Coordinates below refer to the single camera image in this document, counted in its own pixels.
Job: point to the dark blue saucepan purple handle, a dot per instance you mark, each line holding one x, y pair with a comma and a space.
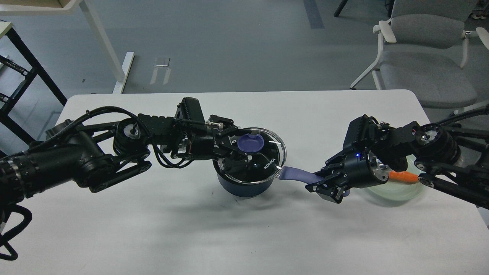
253, 183

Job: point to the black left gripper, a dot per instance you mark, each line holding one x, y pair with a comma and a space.
222, 145

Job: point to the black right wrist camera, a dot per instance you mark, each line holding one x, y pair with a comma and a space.
360, 133

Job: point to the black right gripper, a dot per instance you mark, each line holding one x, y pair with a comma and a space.
348, 170

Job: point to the grey office chair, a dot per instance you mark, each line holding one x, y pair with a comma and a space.
423, 48

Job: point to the glass pot lid purple knob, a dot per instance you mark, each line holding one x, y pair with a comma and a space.
264, 143

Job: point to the orange toy carrot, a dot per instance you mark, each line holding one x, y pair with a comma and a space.
404, 177

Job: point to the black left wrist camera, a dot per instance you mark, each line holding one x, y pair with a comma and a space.
189, 114

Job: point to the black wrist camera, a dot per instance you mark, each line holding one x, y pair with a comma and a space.
189, 114
360, 133

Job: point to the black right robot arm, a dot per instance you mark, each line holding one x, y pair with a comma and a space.
452, 159

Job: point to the white desk frame leg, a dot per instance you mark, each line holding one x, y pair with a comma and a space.
62, 7

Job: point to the pale green glass plate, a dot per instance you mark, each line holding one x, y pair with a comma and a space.
393, 193

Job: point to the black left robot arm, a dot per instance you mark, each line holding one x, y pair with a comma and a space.
106, 146

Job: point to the black metal rack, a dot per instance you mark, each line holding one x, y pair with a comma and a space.
9, 101

